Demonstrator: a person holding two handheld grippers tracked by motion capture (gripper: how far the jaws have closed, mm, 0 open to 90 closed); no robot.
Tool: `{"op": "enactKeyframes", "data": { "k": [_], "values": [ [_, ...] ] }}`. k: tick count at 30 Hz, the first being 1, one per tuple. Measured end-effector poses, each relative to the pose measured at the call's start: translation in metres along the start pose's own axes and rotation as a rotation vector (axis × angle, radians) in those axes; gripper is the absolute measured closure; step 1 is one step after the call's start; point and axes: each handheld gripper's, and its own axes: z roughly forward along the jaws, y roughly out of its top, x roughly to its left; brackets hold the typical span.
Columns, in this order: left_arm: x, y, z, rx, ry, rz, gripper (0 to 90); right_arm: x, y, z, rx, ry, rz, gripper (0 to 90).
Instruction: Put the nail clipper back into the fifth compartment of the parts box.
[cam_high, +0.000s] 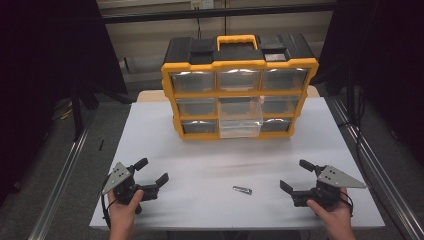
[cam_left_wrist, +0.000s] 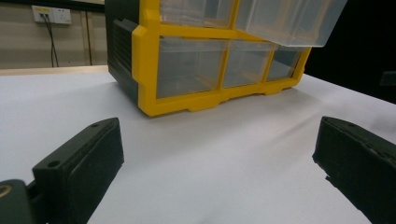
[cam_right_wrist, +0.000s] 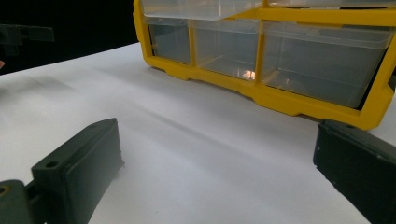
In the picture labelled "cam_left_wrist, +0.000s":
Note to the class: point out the yellow black drawer cabinet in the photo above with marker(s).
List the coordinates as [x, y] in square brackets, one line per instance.
[146, 62]

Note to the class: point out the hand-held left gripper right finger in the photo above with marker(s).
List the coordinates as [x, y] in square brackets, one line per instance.
[361, 161]

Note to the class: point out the white wall socket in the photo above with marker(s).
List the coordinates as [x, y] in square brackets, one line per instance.
[51, 14]

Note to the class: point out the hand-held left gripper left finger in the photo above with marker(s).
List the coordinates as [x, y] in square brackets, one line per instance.
[77, 174]

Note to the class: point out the clear plastic drawer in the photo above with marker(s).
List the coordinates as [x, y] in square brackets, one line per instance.
[246, 63]
[289, 18]
[190, 65]
[196, 12]

